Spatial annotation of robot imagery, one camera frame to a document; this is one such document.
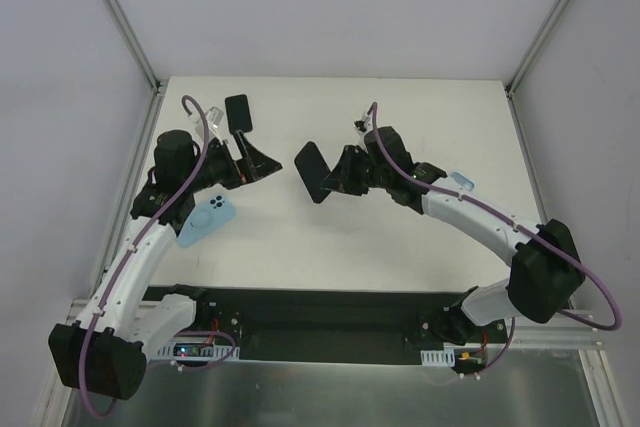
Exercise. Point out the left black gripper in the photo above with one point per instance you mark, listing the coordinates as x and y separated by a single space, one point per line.
240 159

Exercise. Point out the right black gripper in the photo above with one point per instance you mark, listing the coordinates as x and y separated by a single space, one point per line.
347 172

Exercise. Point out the black cased phone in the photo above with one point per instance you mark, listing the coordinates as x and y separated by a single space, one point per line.
312 169

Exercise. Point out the light blue cased phone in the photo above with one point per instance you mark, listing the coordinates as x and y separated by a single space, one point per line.
206 218

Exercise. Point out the black smartphone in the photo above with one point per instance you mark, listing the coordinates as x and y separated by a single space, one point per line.
238 113

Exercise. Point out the light blue phone case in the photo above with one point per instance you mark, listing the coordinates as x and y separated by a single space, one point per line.
464 182

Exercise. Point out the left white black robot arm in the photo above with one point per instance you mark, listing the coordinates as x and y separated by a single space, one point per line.
107 348

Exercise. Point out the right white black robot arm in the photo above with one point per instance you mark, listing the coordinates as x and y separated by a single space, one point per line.
541 279

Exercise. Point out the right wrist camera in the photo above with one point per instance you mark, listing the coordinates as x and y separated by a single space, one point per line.
363 125

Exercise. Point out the left aluminium corner post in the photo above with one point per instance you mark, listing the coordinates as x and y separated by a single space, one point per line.
133 44

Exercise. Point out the aluminium corner post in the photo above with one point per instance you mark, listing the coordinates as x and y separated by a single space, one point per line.
542 35
133 44

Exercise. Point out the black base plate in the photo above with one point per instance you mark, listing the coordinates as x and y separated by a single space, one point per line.
333 327

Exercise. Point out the left white cable duct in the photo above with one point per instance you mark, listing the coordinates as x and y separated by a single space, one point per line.
197 352

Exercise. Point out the white cable duct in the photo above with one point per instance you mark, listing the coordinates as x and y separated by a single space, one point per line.
444 357
197 352

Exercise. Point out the right white cable duct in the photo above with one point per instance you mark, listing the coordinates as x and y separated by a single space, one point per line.
444 357

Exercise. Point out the aluminium frame rail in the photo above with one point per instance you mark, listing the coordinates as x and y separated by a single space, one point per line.
559 334

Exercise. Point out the right aluminium corner post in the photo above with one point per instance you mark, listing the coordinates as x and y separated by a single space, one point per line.
542 35

